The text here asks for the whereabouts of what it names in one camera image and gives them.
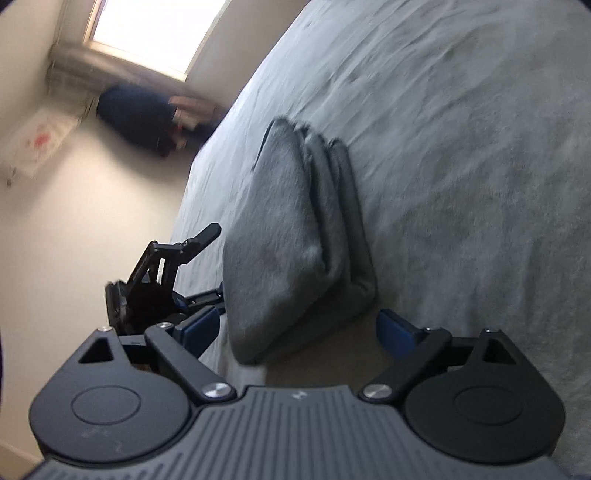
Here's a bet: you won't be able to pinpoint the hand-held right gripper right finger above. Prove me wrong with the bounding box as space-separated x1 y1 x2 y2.
361 310 518 407

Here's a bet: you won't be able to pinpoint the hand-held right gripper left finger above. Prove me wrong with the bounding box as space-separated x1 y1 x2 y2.
76 305 237 403

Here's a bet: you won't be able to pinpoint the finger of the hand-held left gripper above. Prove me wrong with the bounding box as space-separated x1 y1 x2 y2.
173 281 228 319
178 222 222 264

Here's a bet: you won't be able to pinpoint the grey knit sweater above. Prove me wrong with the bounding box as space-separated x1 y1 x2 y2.
222 117 380 366

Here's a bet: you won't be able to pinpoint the hanging dark and pink clothes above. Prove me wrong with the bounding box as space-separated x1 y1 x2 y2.
95 84 225 158

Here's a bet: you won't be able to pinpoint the bed with grey sheet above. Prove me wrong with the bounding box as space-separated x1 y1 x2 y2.
173 0 591 480

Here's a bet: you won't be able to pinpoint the window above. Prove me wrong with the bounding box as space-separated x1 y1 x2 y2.
83 0 232 78

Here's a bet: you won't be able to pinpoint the sheer curtain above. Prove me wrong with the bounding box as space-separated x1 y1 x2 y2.
46 42 185 100

